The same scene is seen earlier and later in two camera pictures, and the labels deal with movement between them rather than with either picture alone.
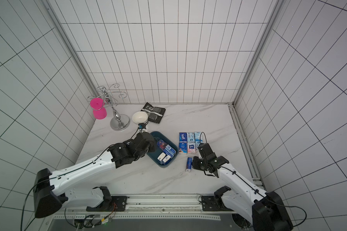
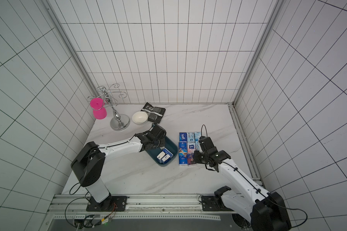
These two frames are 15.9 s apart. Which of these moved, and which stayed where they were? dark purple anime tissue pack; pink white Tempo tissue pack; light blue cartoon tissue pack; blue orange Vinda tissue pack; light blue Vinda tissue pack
Moved: dark purple anime tissue pack
Stayed: light blue cartoon tissue pack; light blue Vinda tissue pack; blue orange Vinda tissue pack; pink white Tempo tissue pack
